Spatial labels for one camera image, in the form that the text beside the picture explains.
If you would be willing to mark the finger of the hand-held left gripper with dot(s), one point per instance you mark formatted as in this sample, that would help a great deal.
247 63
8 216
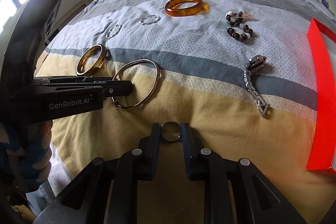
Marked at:
120 88
78 79

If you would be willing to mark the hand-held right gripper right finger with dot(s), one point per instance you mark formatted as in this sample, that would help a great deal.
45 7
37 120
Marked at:
187 140

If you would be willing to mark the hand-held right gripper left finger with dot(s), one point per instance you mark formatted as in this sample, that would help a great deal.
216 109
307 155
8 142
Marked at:
157 140

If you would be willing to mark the silver hinged bangle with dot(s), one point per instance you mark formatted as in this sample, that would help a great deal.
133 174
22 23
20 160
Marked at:
158 74

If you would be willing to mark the thick amber bangle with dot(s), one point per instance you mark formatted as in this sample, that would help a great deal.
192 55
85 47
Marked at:
183 12

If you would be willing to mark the red jewelry box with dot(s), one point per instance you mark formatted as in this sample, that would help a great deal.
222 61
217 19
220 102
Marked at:
319 108

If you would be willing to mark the person's left hand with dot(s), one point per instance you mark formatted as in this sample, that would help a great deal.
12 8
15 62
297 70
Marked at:
46 130

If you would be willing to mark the thin brown bangle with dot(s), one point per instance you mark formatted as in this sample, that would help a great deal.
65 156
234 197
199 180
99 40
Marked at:
102 54

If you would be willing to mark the wooden bed with striped duvet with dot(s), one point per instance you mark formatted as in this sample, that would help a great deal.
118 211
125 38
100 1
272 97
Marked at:
204 69

